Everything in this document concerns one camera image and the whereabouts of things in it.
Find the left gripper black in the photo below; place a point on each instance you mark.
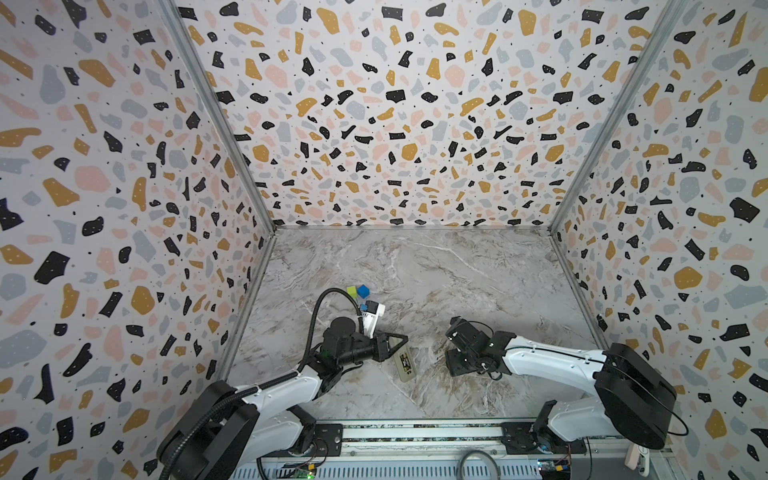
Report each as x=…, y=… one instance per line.
x=381, y=350

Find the blue cube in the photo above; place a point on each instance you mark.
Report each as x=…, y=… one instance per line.
x=363, y=291

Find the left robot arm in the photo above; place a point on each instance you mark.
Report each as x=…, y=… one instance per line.
x=227, y=426

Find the white clip device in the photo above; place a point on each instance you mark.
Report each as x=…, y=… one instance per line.
x=638, y=459

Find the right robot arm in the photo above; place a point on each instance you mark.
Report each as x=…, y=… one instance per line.
x=624, y=395

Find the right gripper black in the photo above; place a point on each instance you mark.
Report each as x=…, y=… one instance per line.
x=459, y=346

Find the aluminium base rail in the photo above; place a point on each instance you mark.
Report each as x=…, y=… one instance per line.
x=449, y=449

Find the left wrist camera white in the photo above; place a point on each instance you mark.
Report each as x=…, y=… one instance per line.
x=371, y=311

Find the white remote control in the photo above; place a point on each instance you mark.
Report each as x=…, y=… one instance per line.
x=405, y=364

